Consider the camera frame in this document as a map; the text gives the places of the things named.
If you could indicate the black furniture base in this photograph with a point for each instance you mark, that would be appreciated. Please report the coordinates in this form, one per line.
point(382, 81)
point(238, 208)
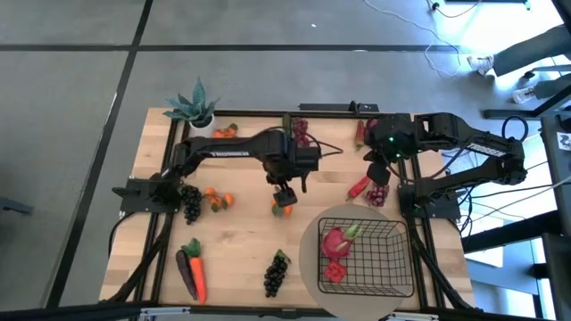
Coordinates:
point(508, 114)

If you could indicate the black grape bunch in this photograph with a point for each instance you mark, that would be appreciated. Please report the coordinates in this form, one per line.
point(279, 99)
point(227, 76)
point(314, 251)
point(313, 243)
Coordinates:
point(273, 276)
point(192, 205)

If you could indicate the person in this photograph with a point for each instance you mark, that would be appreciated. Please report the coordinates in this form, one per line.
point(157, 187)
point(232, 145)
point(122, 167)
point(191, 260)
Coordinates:
point(531, 49)

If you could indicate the tangerine cluster with leaves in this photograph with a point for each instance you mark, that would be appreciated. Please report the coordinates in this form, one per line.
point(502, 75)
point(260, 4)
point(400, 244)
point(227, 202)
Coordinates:
point(287, 211)
point(218, 199)
point(225, 131)

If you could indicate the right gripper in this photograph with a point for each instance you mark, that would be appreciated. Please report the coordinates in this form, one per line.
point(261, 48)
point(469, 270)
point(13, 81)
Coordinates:
point(390, 138)

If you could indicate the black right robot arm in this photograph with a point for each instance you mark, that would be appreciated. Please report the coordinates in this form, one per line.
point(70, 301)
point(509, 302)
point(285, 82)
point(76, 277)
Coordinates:
point(482, 147)

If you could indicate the black aluminium table frame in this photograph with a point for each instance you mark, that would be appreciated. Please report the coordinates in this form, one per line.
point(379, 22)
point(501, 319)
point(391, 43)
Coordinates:
point(250, 114)

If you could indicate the snake plant in white pot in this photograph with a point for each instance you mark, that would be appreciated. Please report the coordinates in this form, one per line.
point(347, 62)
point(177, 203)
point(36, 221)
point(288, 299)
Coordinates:
point(201, 129)

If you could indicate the pink dragon fruit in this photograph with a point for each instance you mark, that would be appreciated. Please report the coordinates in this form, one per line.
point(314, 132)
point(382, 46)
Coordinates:
point(334, 243)

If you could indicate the round grey placemat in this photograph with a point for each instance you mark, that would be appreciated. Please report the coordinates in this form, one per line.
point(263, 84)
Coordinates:
point(310, 249)

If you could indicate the black horizontal rig beam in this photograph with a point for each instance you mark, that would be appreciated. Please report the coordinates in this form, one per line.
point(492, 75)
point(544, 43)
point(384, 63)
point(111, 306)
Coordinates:
point(67, 312)

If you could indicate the silver metal bracket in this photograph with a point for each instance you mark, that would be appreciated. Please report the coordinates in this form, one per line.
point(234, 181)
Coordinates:
point(412, 316)
point(165, 312)

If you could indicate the red chili pepper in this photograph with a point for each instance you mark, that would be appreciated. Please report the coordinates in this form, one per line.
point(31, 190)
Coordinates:
point(360, 134)
point(358, 187)

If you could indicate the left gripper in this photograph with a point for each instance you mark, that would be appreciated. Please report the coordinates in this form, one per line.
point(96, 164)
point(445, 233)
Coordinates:
point(278, 171)

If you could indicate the white marker label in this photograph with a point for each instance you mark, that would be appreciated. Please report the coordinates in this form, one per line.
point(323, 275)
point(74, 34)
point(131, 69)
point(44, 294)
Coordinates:
point(564, 142)

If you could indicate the red bell pepper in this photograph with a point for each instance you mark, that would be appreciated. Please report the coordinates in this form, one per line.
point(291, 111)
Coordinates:
point(335, 272)

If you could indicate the orange carrot with leaves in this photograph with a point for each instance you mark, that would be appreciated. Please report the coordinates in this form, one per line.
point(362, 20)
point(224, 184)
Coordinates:
point(198, 276)

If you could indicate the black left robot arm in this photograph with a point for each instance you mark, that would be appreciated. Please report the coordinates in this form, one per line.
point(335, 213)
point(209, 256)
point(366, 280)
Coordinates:
point(232, 149)

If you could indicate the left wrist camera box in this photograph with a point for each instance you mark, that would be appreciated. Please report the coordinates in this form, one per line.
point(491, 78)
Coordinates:
point(308, 159)

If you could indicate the black diagonal beam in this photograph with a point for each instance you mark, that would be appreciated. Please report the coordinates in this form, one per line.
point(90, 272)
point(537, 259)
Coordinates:
point(513, 229)

